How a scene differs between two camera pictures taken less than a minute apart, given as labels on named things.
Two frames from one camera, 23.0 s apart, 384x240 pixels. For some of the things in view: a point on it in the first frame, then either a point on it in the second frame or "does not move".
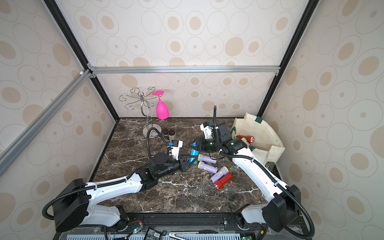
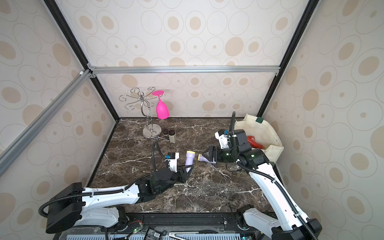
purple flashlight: [202, 165] → [201, 158]
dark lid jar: [165, 134] does not move
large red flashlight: [219, 183] → [251, 139]
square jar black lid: [172, 135] does not move
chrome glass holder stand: [153, 130] does not move
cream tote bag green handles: [267, 146] does not move
